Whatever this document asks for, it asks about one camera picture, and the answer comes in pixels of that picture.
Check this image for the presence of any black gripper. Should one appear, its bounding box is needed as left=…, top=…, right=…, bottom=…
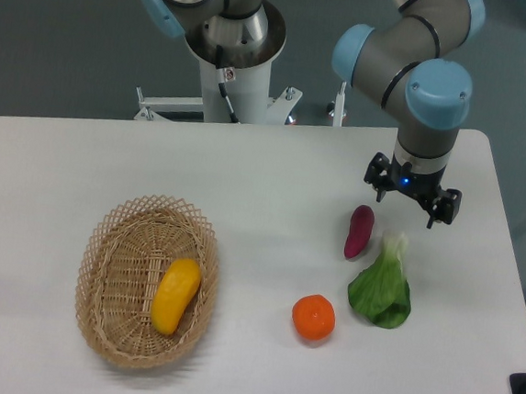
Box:
left=364, top=152, right=463, bottom=229

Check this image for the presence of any yellow mango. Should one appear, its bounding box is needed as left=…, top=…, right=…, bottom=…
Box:
left=151, top=258, right=202, bottom=335

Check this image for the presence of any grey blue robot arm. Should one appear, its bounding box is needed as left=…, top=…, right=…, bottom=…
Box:
left=141, top=0, right=486, bottom=224

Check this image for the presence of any woven wicker basket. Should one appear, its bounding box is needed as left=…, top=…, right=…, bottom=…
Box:
left=74, top=196, right=219, bottom=370

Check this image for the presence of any purple sweet potato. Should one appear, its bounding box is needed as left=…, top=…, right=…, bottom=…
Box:
left=344, top=205, right=375, bottom=260

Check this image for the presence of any green bok choy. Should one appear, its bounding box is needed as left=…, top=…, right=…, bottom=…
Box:
left=347, top=232, right=412, bottom=329

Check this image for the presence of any orange tangerine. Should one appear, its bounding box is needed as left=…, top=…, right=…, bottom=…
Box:
left=291, top=294, right=336, bottom=342

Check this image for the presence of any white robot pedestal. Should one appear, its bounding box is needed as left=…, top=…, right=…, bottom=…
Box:
left=131, top=0, right=360, bottom=139

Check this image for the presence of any black cable on pedestal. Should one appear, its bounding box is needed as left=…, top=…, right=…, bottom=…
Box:
left=208, top=44, right=248, bottom=125

